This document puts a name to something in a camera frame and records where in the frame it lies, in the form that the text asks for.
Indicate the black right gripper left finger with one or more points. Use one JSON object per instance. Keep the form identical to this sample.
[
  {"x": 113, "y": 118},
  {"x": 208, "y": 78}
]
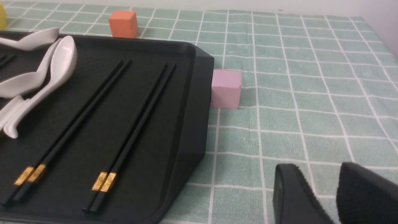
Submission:
[{"x": 293, "y": 199}]

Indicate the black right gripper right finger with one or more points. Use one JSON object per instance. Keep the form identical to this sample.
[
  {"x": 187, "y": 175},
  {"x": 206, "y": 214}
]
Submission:
[{"x": 364, "y": 197}]

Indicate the green checkered tablecloth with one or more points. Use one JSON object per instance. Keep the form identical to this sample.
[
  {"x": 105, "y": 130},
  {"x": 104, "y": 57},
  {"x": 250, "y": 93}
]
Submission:
[{"x": 316, "y": 91}]

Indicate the pink foam cube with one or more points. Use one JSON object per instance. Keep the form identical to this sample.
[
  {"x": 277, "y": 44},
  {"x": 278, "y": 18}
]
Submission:
[{"x": 226, "y": 89}]

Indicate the black chopstick gold band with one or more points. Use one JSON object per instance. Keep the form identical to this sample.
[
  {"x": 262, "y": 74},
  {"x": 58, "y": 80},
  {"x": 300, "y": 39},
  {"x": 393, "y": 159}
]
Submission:
[
  {"x": 66, "y": 133},
  {"x": 130, "y": 133},
  {"x": 139, "y": 133},
  {"x": 77, "y": 130}
]

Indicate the black plastic tray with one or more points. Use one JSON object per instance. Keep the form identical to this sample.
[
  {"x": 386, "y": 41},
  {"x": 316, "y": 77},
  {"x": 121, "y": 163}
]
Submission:
[{"x": 116, "y": 143}]

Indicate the orange foam cube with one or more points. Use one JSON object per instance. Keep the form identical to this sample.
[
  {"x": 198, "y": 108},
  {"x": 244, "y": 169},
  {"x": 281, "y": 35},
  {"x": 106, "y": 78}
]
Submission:
[{"x": 123, "y": 24}]

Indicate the white ceramic spoon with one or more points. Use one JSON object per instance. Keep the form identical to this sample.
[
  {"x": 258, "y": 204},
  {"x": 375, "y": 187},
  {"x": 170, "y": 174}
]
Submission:
[
  {"x": 28, "y": 82},
  {"x": 33, "y": 41},
  {"x": 62, "y": 66},
  {"x": 10, "y": 109}
]

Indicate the yellow foam cube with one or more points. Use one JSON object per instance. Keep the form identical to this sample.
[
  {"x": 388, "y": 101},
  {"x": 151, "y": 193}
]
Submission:
[{"x": 3, "y": 17}]

